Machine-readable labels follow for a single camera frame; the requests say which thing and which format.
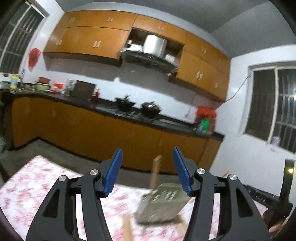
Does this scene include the brown lower kitchen cabinets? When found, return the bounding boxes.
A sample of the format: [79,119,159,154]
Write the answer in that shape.
[11,96,222,174]

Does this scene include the brown kitchen cabinets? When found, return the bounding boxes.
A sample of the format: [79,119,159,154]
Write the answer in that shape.
[43,9,230,101]
[11,96,222,174]

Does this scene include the brown upper kitchen cabinets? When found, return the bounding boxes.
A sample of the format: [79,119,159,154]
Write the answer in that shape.
[43,9,230,101]

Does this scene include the person's right hand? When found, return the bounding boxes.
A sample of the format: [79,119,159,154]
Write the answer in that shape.
[262,209,288,233]

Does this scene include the floral red white tablecloth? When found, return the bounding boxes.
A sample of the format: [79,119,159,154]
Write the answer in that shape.
[0,154,269,241]

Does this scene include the green perforated utensil holder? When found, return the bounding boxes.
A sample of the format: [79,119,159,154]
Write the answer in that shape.
[134,183,190,225]

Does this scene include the right barred window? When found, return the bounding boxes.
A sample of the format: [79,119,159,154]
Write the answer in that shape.
[243,62,295,153]

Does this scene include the barred window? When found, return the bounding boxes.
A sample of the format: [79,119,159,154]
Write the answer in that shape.
[1,1,48,74]
[243,62,295,153]

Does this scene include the red plastic bag right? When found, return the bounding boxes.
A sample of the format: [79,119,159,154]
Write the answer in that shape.
[194,106,217,135]

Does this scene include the dark cutting board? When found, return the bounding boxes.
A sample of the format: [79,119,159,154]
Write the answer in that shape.
[70,80,96,100]

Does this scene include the red sauce bottle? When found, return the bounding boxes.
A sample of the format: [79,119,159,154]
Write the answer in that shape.
[93,88,100,103]

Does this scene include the black wok left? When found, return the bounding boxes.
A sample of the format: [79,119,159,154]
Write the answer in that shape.
[115,95,135,112]

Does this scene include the black wok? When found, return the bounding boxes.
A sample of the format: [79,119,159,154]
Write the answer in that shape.
[115,95,135,112]
[142,101,162,119]

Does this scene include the green bowl with red lid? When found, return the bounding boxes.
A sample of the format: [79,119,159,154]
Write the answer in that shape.
[36,77,51,91]

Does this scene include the black wok right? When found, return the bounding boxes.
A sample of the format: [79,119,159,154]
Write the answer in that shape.
[142,101,162,119]

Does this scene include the left barred window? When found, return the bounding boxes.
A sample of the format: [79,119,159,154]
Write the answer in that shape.
[1,1,48,74]

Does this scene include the steel range hood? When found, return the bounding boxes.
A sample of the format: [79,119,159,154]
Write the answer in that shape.
[121,29,183,75]

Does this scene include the red wall decoration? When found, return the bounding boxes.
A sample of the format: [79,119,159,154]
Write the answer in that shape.
[28,48,41,72]

